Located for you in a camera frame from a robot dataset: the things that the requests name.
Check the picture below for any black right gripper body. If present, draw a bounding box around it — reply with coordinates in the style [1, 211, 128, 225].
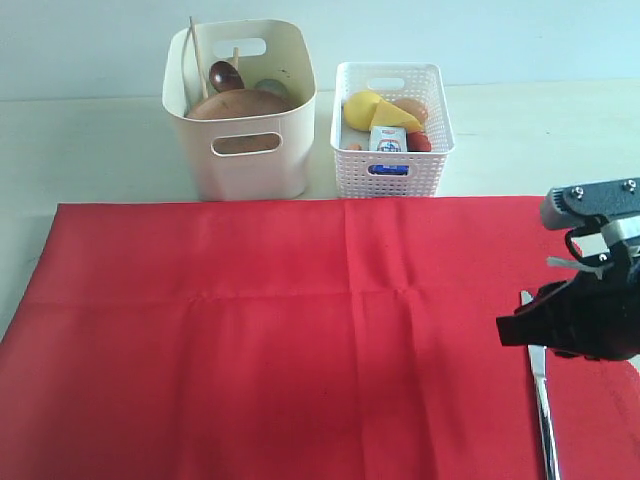
[571, 244, 639, 361]

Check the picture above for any silver table knife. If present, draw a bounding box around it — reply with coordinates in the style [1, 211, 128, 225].
[519, 290, 564, 480]

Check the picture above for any red sausage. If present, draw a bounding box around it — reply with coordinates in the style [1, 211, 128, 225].
[406, 131, 432, 153]

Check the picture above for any small milk carton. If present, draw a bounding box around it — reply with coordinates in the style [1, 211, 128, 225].
[368, 126, 409, 176]

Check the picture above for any red table cloth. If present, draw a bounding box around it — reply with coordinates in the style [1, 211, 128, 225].
[0, 195, 640, 480]

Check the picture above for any brown egg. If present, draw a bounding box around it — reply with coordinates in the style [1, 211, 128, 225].
[393, 98, 428, 124]

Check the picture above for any yellow cheese wedge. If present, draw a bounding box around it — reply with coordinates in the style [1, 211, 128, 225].
[369, 99, 424, 133]

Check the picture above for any yellow lemon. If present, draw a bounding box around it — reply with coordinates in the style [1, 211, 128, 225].
[343, 90, 382, 132]

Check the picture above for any pale green ceramic bowl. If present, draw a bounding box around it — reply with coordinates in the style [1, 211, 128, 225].
[254, 78, 290, 99]

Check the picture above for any brown wooden plate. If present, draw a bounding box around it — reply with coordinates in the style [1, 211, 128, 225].
[186, 89, 292, 154]

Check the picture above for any dark wooden spoon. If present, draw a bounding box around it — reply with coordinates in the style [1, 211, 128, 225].
[209, 60, 245, 92]

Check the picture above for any white perforated plastic basket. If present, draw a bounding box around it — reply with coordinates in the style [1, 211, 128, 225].
[330, 62, 454, 198]

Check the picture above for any cream plastic bin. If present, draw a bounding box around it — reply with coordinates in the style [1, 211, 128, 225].
[162, 19, 316, 201]

